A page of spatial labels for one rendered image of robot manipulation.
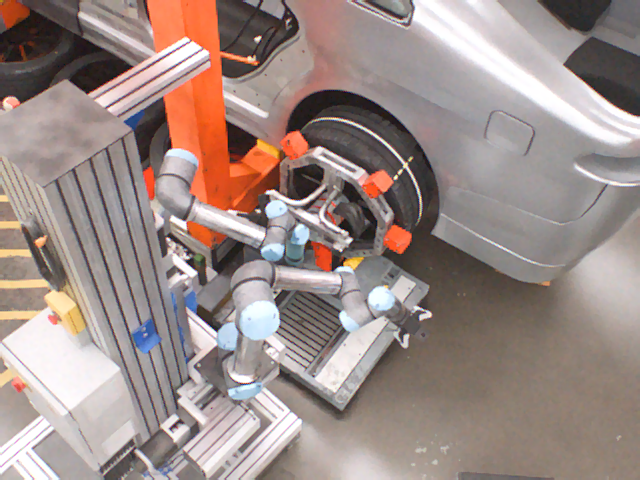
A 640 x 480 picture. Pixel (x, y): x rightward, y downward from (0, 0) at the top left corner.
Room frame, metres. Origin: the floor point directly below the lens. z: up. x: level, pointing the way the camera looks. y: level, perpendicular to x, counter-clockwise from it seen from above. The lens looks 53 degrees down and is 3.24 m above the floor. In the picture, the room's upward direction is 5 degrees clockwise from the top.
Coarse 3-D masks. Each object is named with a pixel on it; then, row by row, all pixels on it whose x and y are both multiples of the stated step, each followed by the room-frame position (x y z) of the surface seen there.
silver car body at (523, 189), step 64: (128, 0) 2.85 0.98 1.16; (256, 0) 3.39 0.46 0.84; (320, 0) 2.30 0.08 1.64; (384, 0) 2.20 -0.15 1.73; (448, 0) 2.14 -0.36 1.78; (512, 0) 3.28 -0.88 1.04; (576, 0) 3.27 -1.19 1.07; (256, 64) 2.86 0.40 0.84; (320, 64) 2.27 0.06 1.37; (384, 64) 2.13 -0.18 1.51; (448, 64) 2.01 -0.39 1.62; (512, 64) 1.95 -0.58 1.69; (576, 64) 2.97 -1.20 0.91; (256, 128) 2.45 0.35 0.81; (448, 128) 1.97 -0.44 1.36; (512, 128) 1.85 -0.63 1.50; (576, 128) 1.76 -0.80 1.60; (448, 192) 1.93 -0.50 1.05; (512, 192) 1.81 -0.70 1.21; (576, 192) 1.71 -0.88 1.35; (512, 256) 1.76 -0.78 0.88; (576, 256) 1.72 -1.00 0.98
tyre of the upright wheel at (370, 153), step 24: (312, 120) 2.29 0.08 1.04; (336, 120) 2.18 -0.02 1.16; (360, 120) 2.17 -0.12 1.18; (384, 120) 2.19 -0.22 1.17; (312, 144) 2.11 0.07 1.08; (336, 144) 2.05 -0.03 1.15; (360, 144) 2.04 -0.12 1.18; (384, 144) 2.06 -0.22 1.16; (408, 144) 2.11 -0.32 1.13; (384, 168) 1.96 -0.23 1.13; (408, 168) 2.01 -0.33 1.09; (384, 192) 1.92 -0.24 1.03; (408, 192) 1.94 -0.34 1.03; (408, 216) 1.88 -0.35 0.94
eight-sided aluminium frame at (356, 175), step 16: (288, 160) 2.08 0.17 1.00; (304, 160) 2.03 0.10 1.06; (320, 160) 1.99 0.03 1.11; (336, 160) 2.00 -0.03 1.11; (288, 176) 2.08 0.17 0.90; (352, 176) 1.91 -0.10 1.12; (368, 176) 1.94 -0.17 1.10; (288, 192) 2.08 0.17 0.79; (304, 208) 2.08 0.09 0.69; (384, 208) 1.87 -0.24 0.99; (384, 224) 1.82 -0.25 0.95; (352, 256) 1.88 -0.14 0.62; (368, 256) 1.84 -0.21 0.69
